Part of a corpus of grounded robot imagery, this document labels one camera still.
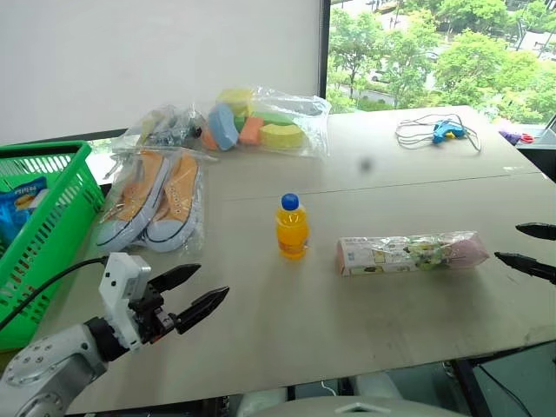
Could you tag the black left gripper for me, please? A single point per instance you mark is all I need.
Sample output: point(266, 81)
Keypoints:
point(151, 313)

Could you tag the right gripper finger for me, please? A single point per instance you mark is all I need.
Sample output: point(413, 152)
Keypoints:
point(532, 265)
point(540, 230)

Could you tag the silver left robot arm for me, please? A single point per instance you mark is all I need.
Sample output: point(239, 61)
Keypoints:
point(48, 362)

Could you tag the green plastic basket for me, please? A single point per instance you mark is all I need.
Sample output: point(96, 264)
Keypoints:
point(65, 208)

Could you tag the dark side table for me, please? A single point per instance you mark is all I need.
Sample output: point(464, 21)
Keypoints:
point(540, 158)

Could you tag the orange sneakers in bag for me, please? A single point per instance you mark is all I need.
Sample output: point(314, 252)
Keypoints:
point(197, 204)

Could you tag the orange canvas sneaker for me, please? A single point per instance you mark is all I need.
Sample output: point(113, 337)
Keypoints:
point(130, 204)
point(176, 204)

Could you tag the red scissors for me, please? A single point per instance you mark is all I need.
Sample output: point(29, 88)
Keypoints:
point(527, 138)

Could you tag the purple object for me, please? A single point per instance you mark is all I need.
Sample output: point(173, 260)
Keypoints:
point(510, 137)

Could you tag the orange juice bottle blue cap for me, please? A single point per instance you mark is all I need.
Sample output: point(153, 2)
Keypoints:
point(291, 234)

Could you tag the black table leg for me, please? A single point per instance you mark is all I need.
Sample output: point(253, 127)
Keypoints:
point(467, 388)

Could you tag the pink plastic snack package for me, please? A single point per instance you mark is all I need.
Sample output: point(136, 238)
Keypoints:
point(391, 256)

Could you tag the small orange sponge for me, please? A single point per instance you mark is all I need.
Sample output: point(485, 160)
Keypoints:
point(208, 140)

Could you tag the blue sponge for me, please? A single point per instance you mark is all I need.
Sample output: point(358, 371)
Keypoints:
point(223, 128)

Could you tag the clear bag of small parts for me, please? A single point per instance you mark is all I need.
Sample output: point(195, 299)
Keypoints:
point(160, 126)

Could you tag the large yellow sponge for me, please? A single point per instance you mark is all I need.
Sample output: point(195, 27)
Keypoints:
point(282, 137)

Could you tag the blue snack bag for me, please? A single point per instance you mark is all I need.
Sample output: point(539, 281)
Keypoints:
point(17, 206)

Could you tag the green sponge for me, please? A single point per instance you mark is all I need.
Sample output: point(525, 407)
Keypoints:
point(276, 117)

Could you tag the round yellow sponge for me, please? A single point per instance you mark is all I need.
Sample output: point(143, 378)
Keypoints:
point(234, 99)

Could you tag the clear plastic sponge bag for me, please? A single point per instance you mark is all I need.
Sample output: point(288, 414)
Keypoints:
point(304, 113)

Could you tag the white roller blind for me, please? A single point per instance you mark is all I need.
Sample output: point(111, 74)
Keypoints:
point(152, 56)

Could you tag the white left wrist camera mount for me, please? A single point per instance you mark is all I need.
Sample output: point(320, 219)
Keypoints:
point(122, 273)

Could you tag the dark window frame post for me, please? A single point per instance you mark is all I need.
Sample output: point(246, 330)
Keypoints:
point(322, 48)

